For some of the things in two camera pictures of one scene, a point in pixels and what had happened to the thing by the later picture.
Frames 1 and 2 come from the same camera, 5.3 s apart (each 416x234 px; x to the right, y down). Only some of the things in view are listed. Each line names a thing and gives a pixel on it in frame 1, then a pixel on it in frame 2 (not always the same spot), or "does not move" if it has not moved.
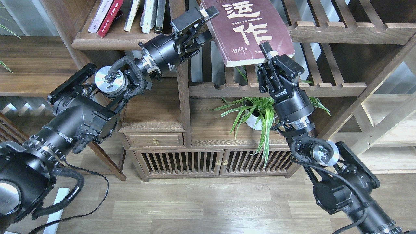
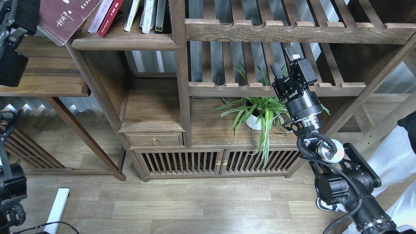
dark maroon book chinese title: (241, 25) to (60, 19)
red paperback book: (109, 19) does not move
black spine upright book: (160, 15) does not move
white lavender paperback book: (98, 17) does not move
